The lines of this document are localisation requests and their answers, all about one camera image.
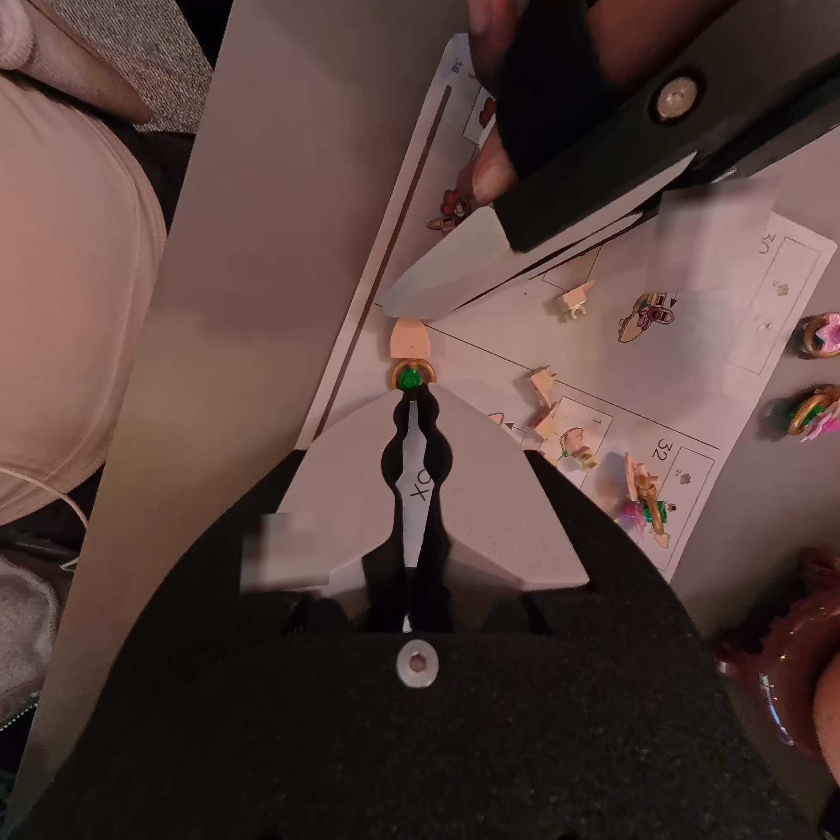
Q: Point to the grey woven cushion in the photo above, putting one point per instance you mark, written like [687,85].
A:
[164,59]

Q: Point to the brown glossy figurine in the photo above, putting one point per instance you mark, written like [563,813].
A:
[787,630]

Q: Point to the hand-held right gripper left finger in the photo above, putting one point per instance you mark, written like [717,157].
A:
[348,472]

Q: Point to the grey desk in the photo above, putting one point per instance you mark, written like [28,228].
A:
[262,262]

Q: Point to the peach petal with tan clip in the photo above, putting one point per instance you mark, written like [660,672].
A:
[548,420]
[583,459]
[543,382]
[576,303]

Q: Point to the peach petal brick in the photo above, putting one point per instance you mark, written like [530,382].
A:
[408,338]

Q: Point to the brick building instruction booklet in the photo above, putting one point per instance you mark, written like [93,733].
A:
[499,354]

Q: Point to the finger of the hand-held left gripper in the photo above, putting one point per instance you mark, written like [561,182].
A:
[564,259]
[472,262]

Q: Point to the grey fleece cloth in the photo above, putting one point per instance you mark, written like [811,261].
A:
[26,630]

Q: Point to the grey fleece jacket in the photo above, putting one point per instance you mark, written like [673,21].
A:
[79,59]

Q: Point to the person's left hand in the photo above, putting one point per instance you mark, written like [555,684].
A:
[492,174]

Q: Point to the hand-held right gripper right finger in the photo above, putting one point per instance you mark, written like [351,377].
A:
[499,505]

